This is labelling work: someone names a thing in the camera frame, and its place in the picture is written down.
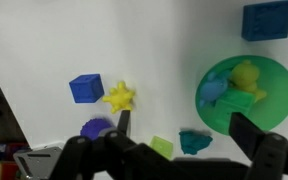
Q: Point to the yellow spiky toy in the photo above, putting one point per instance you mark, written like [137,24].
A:
[119,97]

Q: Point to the grey metal mounting plate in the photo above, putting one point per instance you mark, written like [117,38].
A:
[37,161]

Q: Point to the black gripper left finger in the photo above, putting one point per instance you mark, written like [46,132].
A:
[84,156]

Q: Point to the small red box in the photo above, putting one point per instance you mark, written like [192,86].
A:
[16,147]

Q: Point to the light green block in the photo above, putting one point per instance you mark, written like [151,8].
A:
[162,146]

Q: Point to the teal blue embossed cube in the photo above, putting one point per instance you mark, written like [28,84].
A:
[267,20]

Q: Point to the purple spiky ball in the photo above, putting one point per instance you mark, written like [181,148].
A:
[94,128]

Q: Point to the teal cube block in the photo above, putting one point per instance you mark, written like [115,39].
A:
[194,141]

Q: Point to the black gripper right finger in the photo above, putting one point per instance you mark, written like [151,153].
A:
[267,150]

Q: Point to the yellow-green animal toy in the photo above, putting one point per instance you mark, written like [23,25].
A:
[247,77]

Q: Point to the royal blue cube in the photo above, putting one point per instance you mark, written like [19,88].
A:
[85,88]

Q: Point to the green bowl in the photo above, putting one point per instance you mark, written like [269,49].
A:
[277,90]

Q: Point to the blue fish toy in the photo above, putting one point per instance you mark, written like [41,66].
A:
[213,88]

